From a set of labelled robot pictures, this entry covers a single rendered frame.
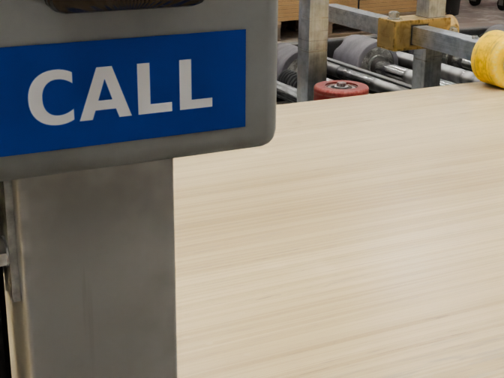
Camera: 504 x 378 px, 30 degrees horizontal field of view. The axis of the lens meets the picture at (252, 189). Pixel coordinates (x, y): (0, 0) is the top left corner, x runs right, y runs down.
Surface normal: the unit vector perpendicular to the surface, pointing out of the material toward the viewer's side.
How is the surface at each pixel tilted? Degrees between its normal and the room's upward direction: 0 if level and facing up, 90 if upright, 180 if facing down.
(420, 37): 90
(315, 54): 90
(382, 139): 0
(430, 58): 90
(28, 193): 90
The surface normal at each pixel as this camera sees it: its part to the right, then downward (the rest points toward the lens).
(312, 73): 0.45, 0.29
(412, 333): 0.00, -0.95
